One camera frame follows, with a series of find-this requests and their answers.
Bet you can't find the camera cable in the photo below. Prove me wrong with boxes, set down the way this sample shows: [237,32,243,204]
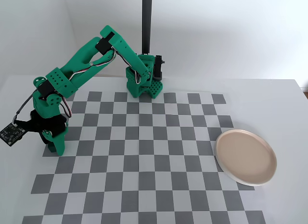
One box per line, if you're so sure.
[13,90,39,122]

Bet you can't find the grey white checkerboard mat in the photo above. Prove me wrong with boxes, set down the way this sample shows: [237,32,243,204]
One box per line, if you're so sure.
[23,90,267,224]

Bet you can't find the black vertical pole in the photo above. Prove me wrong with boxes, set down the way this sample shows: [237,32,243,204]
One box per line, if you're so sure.
[141,0,154,56]

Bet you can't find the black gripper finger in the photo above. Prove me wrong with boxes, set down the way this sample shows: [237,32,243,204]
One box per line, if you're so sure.
[39,130,53,146]

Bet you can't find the black wrist camera board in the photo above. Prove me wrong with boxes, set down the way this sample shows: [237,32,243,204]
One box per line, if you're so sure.
[0,118,37,147]

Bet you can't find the beige round plate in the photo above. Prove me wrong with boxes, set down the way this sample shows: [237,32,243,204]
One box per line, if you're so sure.
[215,128,278,187]

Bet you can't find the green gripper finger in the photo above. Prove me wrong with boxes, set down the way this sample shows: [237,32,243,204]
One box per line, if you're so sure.
[47,132,66,157]

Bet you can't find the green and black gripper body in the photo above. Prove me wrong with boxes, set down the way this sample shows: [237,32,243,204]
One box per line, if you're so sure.
[29,110,69,139]

